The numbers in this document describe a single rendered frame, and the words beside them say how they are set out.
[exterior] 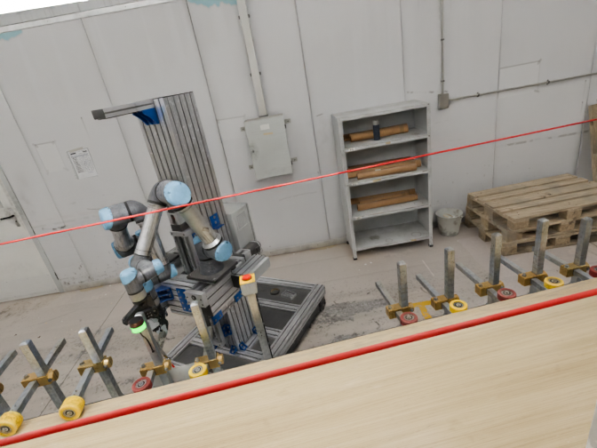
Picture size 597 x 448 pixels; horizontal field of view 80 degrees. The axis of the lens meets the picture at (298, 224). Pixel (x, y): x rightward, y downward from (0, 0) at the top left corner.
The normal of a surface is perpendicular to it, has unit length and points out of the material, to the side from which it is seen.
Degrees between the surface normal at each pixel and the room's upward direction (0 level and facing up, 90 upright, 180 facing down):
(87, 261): 90
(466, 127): 90
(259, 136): 90
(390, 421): 0
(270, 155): 90
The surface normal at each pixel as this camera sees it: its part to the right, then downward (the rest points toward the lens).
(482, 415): -0.16, -0.90
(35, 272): 0.06, 0.39
